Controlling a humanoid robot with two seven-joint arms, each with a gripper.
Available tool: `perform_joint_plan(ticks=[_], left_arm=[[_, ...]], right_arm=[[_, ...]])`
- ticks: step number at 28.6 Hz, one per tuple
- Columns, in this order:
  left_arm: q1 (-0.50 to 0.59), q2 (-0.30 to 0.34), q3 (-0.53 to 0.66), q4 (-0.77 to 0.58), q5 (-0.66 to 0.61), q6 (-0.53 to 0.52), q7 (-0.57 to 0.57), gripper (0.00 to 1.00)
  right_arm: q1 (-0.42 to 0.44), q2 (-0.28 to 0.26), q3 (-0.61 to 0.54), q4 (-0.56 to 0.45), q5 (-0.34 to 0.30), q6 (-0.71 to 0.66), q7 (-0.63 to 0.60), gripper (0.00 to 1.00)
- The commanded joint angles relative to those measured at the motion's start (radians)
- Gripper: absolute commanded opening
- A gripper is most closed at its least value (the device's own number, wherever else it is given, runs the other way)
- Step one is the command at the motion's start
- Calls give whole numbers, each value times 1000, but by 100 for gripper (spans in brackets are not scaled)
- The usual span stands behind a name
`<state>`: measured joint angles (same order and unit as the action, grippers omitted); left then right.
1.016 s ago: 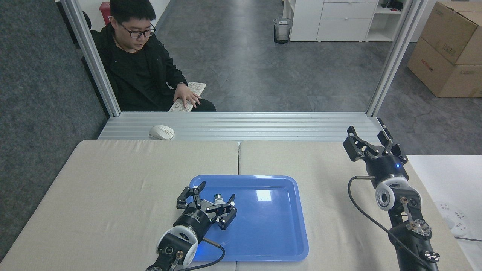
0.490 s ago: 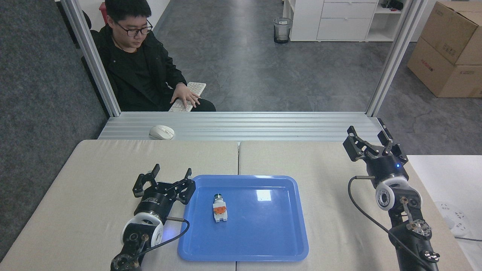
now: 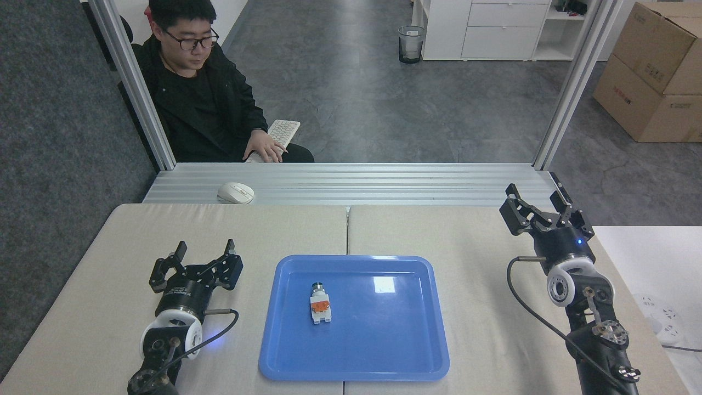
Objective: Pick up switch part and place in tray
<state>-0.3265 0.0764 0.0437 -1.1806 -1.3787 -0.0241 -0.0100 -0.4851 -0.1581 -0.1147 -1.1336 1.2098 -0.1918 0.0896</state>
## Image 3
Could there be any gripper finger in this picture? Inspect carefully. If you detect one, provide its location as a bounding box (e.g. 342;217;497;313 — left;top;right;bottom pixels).
149;240;189;292
548;189;595;240
197;239;244;291
499;184;550;237

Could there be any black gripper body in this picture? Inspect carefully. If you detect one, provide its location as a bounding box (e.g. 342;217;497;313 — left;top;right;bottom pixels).
155;279;216;322
535;225;597;275

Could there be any white orange switch part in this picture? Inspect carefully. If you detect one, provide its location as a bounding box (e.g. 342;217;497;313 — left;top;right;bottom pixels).
309;281;333;325

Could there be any blue plastic tray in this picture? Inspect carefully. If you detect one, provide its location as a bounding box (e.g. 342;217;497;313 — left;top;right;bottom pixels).
258;254;451;382

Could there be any person's left hand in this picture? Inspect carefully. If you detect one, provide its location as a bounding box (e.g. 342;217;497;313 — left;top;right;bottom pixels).
243;129;287;163

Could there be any white computer mouse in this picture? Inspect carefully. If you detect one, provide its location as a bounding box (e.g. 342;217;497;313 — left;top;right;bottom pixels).
217;182;256;205

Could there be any white side table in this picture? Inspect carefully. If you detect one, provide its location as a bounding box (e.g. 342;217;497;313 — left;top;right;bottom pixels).
590;225;702;395

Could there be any white power strip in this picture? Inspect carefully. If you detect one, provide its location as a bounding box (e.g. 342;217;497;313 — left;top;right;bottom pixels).
632;294;686;346

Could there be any large cardboard box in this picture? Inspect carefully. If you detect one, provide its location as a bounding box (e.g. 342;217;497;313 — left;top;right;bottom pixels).
593;54;702;143

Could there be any white keyboard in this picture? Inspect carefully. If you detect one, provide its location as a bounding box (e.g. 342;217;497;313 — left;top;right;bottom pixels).
245;120;302;163

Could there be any person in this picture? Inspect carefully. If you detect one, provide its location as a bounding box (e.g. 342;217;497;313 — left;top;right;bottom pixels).
132;0;316;163

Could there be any white drawer cabinet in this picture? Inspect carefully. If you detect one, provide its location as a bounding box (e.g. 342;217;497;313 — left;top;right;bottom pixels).
411;0;591;61

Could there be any small cardboard box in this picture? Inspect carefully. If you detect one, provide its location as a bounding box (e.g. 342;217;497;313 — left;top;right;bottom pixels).
612;1;702;96

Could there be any grey waste bin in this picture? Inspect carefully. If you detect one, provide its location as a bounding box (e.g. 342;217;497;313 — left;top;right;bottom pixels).
398;25;426;64

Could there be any black office chair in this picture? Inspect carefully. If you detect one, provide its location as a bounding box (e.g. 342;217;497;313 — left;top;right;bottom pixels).
117;14;135;46

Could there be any silver aluminium post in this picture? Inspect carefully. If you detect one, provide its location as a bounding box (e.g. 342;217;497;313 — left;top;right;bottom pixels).
532;0;626;171
88;0;177;171

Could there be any silver aluminium rail platform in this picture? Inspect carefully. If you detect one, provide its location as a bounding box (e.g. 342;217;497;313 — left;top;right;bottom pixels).
143;162;561;207

